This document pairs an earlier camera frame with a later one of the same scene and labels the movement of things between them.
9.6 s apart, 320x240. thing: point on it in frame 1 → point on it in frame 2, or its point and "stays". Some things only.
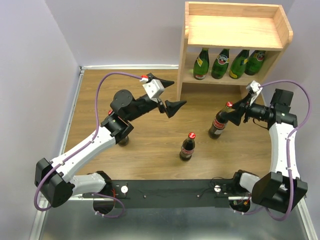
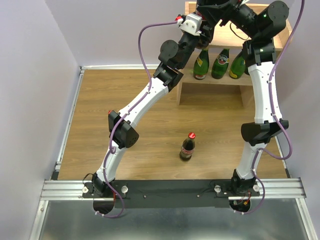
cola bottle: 220,121 → 207,29
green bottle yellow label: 238,66 stays
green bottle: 201,64 stays
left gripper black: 172,107 → 196,37
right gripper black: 235,116 → 224,9
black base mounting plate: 168,193 stays
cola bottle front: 188,147 stays
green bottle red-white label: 220,65 stays
